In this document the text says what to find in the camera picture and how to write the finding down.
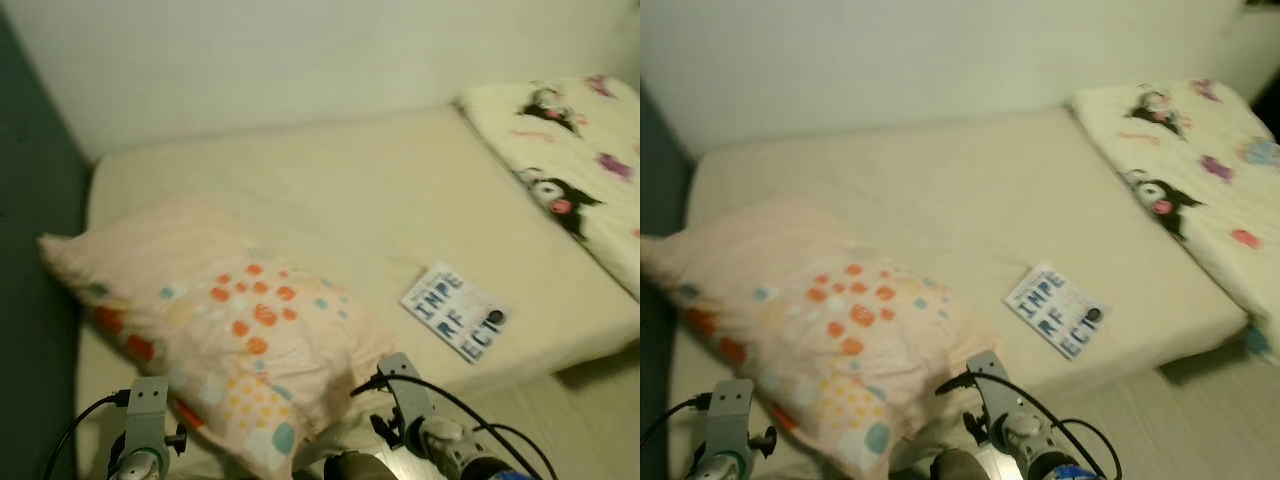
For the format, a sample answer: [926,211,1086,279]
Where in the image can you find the pink dotted pillow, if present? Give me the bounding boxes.
[38,195,396,479]
[640,195,996,479]

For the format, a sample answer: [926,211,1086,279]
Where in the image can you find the cream cartoon print duvet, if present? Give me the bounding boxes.
[458,72,641,301]
[1070,78,1280,366]

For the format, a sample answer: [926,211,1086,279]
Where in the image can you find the white book blue letters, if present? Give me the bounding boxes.
[1003,262,1109,361]
[400,262,511,364]

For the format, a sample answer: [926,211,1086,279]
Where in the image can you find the cream sheeted mattress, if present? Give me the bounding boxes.
[75,105,641,480]
[665,105,1256,480]

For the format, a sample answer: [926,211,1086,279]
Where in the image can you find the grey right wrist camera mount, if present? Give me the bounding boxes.
[378,352,438,431]
[965,350,1026,431]

